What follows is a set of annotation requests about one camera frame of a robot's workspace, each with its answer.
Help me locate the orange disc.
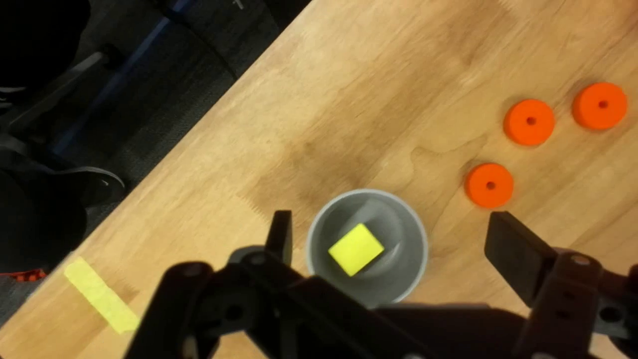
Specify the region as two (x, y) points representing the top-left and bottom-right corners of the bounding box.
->
(571, 79), (631, 131)
(503, 97), (559, 147)
(463, 161), (517, 211)

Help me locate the yellow tape strip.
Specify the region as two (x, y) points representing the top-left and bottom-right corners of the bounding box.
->
(63, 254), (142, 334)

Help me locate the yellow block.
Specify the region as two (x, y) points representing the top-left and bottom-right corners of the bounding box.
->
(328, 221), (387, 278)

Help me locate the grey bowl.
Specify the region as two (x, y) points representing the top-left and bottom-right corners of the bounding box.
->
(306, 187), (431, 308)

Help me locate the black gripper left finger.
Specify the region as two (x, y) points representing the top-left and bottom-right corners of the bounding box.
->
(122, 209), (348, 359)

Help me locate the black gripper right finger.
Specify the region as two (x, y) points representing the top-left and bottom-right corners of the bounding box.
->
(483, 209), (638, 359)

